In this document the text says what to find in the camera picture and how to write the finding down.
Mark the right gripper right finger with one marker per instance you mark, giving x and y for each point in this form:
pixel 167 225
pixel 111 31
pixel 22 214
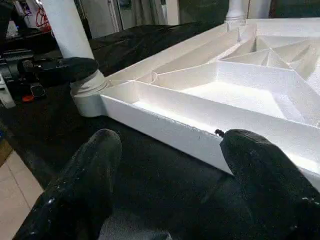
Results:
pixel 280 195

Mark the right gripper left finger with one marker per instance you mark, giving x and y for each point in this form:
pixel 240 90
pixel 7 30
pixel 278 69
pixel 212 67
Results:
pixel 75 195

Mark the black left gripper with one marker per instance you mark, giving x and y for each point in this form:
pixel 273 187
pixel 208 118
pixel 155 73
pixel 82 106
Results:
pixel 22 75

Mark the white plastic table leg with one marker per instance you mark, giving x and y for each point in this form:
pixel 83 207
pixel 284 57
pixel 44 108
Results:
pixel 67 35
pixel 235 10

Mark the white plastic table top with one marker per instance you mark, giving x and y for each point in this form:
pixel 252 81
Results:
pixel 225 95

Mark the black plastic mat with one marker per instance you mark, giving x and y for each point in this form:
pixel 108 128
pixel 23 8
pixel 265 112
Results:
pixel 150 175

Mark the white cabinet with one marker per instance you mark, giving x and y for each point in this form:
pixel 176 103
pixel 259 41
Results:
pixel 260 7

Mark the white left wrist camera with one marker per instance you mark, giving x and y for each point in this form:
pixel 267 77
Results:
pixel 6 92

